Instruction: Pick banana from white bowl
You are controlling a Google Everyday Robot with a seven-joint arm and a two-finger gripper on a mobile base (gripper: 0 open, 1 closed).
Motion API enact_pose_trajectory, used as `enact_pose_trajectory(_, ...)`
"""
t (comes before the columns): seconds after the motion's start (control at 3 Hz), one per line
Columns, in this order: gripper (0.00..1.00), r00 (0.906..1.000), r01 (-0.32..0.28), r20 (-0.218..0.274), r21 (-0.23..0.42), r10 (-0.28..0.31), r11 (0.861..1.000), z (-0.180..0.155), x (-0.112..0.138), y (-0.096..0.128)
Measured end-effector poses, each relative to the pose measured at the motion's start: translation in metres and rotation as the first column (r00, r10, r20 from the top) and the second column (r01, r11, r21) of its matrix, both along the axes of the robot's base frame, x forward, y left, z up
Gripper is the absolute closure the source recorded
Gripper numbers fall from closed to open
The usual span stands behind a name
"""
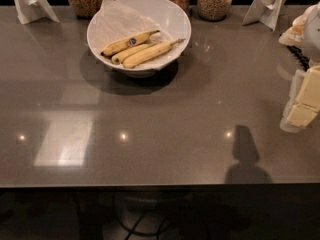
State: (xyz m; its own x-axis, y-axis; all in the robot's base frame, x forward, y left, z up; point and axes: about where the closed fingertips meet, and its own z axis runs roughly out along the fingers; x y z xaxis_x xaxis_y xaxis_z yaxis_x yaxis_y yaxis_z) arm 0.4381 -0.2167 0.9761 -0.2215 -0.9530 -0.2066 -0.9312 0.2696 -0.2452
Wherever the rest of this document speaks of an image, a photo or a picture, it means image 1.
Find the long front yellow banana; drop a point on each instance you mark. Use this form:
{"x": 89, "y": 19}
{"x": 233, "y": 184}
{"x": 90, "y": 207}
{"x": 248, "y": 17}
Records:
{"x": 149, "y": 53}

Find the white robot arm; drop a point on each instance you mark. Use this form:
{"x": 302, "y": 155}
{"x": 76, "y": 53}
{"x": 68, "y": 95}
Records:
{"x": 305, "y": 34}

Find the banana with blue sticker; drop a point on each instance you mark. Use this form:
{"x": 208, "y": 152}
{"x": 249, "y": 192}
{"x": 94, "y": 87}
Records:
{"x": 127, "y": 42}

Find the white ceramic bowl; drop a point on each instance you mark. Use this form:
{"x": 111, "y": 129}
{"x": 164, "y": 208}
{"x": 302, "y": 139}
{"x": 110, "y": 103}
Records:
{"x": 166, "y": 15}

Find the small middle yellow banana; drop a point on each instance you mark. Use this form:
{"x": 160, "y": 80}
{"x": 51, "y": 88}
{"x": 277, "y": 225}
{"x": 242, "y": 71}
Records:
{"x": 121, "y": 56}

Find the white paper bowl liner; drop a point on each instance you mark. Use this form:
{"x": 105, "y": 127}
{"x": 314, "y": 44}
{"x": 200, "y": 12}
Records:
{"x": 116, "y": 20}

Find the glass jar pale beans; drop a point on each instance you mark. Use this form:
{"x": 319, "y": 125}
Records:
{"x": 213, "y": 10}

